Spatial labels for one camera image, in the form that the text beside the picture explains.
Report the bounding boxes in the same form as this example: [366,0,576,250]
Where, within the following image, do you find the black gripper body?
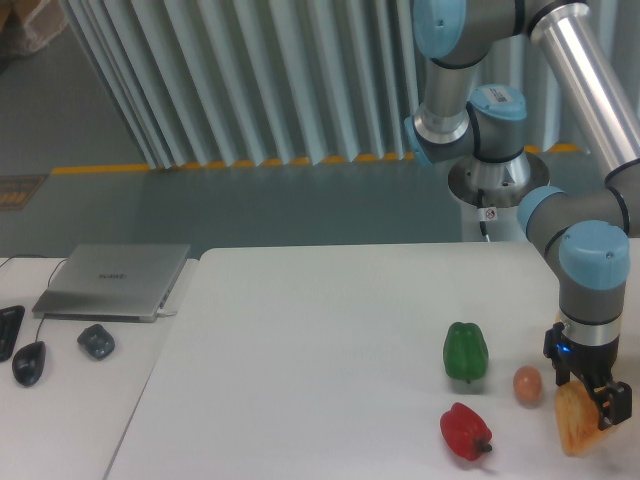
[543,322,619,381]

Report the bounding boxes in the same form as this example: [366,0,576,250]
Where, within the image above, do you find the triangular toasted bread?
[555,380,618,457]

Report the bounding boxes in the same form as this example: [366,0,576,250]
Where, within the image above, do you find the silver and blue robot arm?
[405,1,639,429]

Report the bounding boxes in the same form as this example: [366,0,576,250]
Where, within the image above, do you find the brown egg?
[512,365,542,406]

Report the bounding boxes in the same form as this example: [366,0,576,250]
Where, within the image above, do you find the green bell pepper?
[443,322,489,383]

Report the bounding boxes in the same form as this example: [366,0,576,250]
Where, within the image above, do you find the red bell pepper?
[439,402,493,461]

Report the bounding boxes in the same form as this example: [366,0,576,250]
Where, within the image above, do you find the white laptop plug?
[156,309,177,319]

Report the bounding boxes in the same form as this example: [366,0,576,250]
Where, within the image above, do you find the silver closed laptop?
[32,244,190,322]

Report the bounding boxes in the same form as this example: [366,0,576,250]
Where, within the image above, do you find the dark grey earbuds case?
[77,324,115,361]

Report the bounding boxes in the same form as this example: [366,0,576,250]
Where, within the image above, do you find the white folding screen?
[58,0,640,171]

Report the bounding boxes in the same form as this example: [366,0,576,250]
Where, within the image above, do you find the black computer mouse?
[12,340,46,387]

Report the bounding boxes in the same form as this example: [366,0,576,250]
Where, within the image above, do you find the black keyboard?
[0,305,25,362]

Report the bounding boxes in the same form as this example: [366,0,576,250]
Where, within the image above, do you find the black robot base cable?
[477,187,494,244]

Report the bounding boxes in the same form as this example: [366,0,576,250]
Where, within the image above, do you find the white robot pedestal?
[448,152,550,242]

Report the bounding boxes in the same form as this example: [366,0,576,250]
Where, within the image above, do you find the black mouse cable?
[0,254,69,346]

